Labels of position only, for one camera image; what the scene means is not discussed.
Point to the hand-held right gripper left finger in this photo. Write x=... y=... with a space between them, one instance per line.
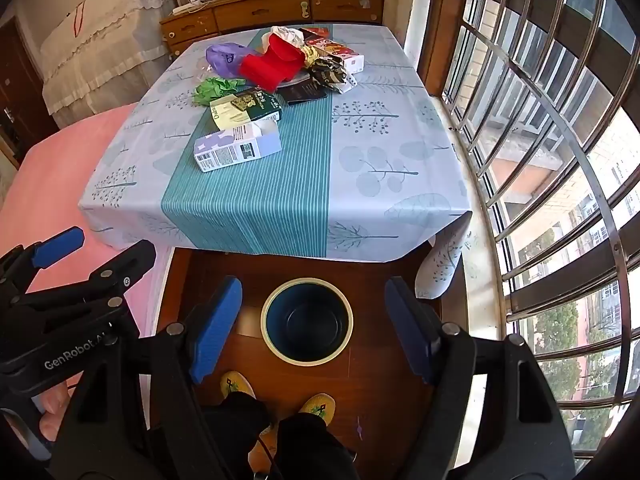
x=215 y=330

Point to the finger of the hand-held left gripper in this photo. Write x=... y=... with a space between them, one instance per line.
x=125 y=266
x=55 y=247

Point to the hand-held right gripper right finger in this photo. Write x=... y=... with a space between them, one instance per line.
x=407 y=325

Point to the blue cream-rimmed waste bin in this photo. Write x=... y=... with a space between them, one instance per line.
x=306 y=325

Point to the clear plastic bottle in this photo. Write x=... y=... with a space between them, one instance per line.
x=235 y=147

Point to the printed paper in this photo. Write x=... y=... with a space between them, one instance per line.
x=240 y=105

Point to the green paper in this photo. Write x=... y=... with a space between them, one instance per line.
x=215 y=89

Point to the purple plastic bag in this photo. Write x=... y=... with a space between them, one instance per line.
x=227 y=59

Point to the black gold wrapper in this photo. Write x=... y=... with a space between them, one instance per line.
x=327 y=72

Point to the red printed carton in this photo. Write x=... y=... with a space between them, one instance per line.
x=342 y=55

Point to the white plastic bag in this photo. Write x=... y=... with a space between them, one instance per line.
x=289 y=35

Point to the person's left hand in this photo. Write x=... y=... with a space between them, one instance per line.
x=50 y=402

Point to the pink bed blanket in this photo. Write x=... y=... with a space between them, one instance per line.
x=50 y=195

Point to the yellow knitted slipper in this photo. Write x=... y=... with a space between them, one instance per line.
x=239 y=385
x=317 y=405

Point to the person's left leg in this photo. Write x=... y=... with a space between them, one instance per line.
x=235 y=425

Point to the person's leg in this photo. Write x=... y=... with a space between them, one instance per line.
x=235 y=425
x=310 y=450

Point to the white stone windowsill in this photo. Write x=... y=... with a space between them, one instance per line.
x=475 y=240

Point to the small purple scrap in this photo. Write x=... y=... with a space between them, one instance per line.
x=359 y=427

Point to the dark wooden door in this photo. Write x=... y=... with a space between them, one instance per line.
x=15 y=100

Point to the person's right leg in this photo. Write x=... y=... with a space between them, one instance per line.
x=310 y=450

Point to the white lace furniture cover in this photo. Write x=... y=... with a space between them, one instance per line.
x=95 y=45

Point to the metal window grille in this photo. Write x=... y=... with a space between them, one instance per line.
x=550 y=160

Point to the black booklet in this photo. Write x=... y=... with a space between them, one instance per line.
x=302 y=94

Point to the red cloth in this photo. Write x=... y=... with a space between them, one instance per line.
x=270 y=62

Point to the white power strip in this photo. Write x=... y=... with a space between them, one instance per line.
x=192 y=6

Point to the wooden sideboard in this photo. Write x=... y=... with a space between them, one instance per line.
x=275 y=10

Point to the red flat box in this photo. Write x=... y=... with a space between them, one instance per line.
x=317 y=34

